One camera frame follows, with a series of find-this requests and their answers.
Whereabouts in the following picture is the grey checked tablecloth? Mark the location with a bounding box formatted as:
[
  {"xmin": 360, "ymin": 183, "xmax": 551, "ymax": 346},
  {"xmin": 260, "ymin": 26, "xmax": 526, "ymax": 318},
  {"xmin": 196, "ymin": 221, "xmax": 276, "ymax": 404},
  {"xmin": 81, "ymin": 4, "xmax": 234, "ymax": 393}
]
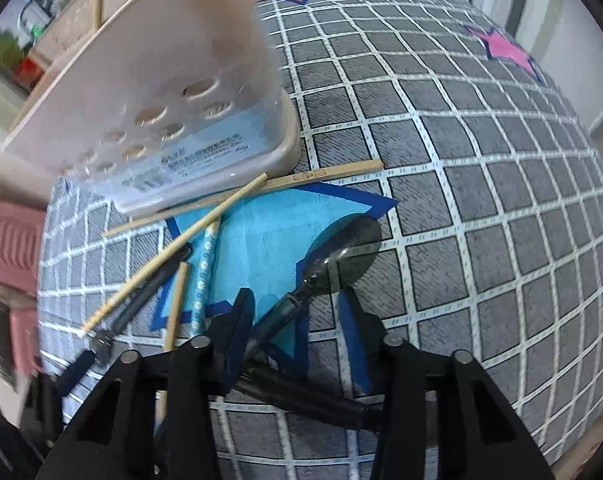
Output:
[{"xmin": 36, "ymin": 0, "xmax": 603, "ymax": 480}]

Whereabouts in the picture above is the black handled utensil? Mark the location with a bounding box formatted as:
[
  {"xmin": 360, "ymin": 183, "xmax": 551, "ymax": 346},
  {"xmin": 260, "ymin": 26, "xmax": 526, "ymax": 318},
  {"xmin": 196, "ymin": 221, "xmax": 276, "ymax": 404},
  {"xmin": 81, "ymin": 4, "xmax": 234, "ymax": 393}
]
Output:
[{"xmin": 56, "ymin": 243, "xmax": 193, "ymax": 398}]

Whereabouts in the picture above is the patterned bamboo chopstick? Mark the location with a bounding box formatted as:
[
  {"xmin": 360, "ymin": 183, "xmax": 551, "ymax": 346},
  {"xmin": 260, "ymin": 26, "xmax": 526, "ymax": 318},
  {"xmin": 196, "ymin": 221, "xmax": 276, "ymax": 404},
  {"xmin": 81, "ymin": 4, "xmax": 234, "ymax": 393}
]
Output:
[{"xmin": 78, "ymin": 174, "xmax": 268, "ymax": 338}]

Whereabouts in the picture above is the beige utensil holder caddy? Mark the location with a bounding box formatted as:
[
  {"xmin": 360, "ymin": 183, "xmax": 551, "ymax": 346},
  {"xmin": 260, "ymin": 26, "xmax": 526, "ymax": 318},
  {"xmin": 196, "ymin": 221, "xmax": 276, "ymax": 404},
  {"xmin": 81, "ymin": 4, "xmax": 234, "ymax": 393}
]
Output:
[{"xmin": 3, "ymin": 0, "xmax": 300, "ymax": 217}]

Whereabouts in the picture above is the blue star sticker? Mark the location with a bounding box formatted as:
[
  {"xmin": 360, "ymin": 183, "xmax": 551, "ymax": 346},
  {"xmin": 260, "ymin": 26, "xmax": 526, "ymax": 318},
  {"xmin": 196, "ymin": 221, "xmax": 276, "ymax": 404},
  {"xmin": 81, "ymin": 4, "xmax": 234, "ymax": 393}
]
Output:
[{"xmin": 181, "ymin": 183, "xmax": 405, "ymax": 396}]

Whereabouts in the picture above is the plain wooden chopstick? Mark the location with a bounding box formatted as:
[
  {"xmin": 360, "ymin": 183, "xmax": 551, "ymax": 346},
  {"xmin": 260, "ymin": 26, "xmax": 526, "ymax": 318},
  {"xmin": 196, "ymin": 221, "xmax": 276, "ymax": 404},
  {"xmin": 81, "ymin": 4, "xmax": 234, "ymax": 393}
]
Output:
[{"xmin": 102, "ymin": 159, "xmax": 384, "ymax": 238}]

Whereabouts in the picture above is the black chopstick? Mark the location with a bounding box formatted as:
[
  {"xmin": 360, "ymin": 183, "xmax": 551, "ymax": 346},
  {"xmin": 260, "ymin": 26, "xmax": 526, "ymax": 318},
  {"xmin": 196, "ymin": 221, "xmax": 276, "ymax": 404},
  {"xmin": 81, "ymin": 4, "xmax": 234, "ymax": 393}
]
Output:
[{"xmin": 234, "ymin": 362, "xmax": 382, "ymax": 434}]

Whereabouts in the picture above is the short wooden chopstick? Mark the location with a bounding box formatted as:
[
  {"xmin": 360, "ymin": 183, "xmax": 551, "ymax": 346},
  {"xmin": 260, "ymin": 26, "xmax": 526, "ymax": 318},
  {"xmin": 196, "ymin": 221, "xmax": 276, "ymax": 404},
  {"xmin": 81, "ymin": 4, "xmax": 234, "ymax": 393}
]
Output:
[{"xmin": 153, "ymin": 260, "xmax": 190, "ymax": 426}]

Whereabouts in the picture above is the pink plastic stool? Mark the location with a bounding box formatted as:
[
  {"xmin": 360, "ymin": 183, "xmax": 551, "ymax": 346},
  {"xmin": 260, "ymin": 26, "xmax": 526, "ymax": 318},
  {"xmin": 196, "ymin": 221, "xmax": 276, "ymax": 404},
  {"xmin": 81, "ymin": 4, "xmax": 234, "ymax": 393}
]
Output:
[{"xmin": 0, "ymin": 200, "xmax": 46, "ymax": 386}]

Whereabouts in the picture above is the dark metal spoon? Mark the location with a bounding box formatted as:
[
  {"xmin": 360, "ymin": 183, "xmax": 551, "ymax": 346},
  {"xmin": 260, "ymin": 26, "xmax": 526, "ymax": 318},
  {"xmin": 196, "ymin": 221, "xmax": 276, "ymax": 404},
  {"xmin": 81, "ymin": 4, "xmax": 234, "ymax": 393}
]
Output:
[{"xmin": 243, "ymin": 214, "xmax": 382, "ymax": 361}]

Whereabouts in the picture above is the blue dotted chopstick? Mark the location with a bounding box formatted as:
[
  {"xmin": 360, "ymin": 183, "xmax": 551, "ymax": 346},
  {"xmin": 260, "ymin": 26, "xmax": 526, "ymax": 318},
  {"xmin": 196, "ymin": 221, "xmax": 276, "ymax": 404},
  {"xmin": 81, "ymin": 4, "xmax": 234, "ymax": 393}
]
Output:
[{"xmin": 190, "ymin": 220, "xmax": 220, "ymax": 336}]

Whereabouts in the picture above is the pink star sticker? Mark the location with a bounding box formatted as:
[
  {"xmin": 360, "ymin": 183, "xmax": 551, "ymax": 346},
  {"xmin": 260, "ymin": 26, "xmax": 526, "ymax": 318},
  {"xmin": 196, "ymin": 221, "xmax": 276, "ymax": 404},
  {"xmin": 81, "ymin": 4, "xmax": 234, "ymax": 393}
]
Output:
[{"xmin": 463, "ymin": 25, "xmax": 545, "ymax": 84}]

